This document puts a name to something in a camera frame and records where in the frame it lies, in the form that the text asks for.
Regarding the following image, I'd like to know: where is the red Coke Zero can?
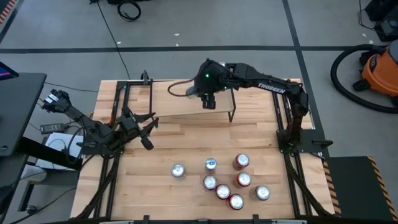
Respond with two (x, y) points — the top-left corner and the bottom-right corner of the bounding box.
(229, 194), (245, 211)
(215, 184), (231, 200)

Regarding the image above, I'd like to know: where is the red Fanta can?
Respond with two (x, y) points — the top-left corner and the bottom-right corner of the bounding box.
(235, 171), (252, 188)

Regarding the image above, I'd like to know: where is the orange shop vacuum with hose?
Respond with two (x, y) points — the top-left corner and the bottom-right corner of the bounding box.
(330, 44), (398, 114)

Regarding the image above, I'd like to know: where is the wooden shelf black metal frame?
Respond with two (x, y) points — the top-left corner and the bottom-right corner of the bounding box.
(148, 73), (237, 124)

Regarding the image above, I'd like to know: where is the black equipment case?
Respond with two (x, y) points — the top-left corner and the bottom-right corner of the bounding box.
(365, 0), (398, 43)

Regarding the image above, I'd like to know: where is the black power adapter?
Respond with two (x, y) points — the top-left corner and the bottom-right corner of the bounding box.
(40, 123), (66, 134)

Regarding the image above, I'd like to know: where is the black hazard-striped platform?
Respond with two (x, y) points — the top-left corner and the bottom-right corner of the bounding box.
(0, 0), (19, 43)
(322, 155), (398, 222)

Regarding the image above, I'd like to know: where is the brown looped cable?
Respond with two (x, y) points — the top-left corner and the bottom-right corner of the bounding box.
(167, 79), (197, 98)

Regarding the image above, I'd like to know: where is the blue lit screen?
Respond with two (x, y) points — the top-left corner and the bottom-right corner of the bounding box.
(0, 61), (19, 81)

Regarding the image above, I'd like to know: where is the Star Wars Coca-Cola can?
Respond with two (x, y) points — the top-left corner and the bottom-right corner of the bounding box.
(203, 175), (218, 191)
(232, 152), (251, 171)

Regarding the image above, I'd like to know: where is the silver Diet Coke can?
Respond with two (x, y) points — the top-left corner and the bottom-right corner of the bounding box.
(170, 163), (187, 179)
(249, 185), (271, 202)

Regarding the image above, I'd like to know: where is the black metal rig frame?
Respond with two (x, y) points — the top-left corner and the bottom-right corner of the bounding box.
(74, 70), (335, 224)

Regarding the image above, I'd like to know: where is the long black floor cable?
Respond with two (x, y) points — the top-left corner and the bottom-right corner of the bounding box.
(96, 0), (131, 80)

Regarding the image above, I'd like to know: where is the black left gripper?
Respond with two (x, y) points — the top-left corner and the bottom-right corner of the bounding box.
(117, 107), (160, 151)

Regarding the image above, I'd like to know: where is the coiled black floor cable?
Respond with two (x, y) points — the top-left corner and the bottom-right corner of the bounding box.
(116, 0), (142, 22)

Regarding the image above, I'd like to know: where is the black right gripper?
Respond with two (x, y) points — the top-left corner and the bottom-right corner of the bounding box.
(194, 58), (233, 110)

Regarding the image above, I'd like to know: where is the black desk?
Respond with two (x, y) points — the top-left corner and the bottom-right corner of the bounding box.
(0, 72), (48, 187)

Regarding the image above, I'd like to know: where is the white box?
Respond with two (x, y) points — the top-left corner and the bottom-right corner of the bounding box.
(35, 132), (85, 170)

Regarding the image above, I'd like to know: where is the blue silver Red Bull can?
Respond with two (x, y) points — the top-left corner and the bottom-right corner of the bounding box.
(185, 86), (201, 99)
(205, 157), (218, 172)

